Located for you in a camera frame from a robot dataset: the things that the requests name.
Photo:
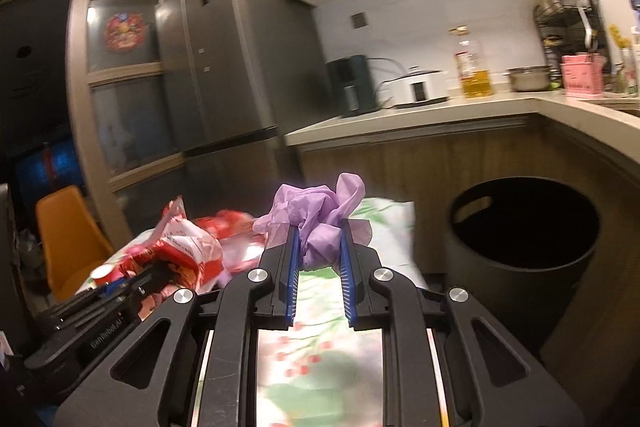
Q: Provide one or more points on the grey refrigerator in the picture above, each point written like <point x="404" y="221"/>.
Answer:
<point x="240" y="57"/>

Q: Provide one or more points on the cooking oil bottle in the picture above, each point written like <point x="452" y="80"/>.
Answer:
<point x="475" y="77"/>

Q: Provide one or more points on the red and white plastic bag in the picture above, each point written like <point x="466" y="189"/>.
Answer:
<point x="185" y="242"/>

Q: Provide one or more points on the pink container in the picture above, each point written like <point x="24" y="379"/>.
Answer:
<point x="580" y="77"/>

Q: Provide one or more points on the steel pot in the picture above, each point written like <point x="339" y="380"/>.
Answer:
<point x="527" y="79"/>

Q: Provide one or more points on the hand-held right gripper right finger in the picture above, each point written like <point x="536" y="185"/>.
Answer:
<point x="346" y="277"/>

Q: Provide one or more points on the dark wall socket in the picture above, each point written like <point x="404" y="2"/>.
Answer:
<point x="359" y="20"/>

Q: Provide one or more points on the white rice cooker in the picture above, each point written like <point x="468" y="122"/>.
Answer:
<point x="415" y="89"/>

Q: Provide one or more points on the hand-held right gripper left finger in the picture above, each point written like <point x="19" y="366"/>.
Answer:
<point x="294" y="277"/>

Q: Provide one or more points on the yellow flowers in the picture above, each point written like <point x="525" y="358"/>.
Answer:
<point x="619" y="38"/>

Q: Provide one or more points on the dark countertop appliance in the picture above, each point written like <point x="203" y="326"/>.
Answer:
<point x="350" y="87"/>

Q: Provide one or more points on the wooden glass-panel door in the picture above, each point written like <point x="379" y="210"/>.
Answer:
<point x="80" y="107"/>

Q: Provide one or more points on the red snack wrapper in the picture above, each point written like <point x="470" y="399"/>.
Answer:
<point x="225" y="222"/>

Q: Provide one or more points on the orange chair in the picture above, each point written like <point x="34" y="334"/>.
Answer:
<point x="70" y="237"/>

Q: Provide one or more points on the wooden base cabinet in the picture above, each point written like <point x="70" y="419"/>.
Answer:
<point x="400" y="167"/>

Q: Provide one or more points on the black dish rack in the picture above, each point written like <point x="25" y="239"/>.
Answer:
<point x="550" y="27"/>

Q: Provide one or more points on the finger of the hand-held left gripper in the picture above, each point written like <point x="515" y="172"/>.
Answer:
<point x="147" y="282"/>
<point x="80" y="304"/>

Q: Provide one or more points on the floral tablecloth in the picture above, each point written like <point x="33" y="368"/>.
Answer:
<point x="310" y="357"/>

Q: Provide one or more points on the purple plastic bag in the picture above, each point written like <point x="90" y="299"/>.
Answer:
<point x="300" y="207"/>

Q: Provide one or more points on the red round door decoration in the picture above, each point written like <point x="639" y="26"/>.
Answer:
<point x="126" y="32"/>

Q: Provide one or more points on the black round bin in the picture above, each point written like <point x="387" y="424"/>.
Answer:
<point x="500" y="294"/>

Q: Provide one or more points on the white spatula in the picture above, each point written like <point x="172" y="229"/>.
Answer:
<point x="587" y="29"/>

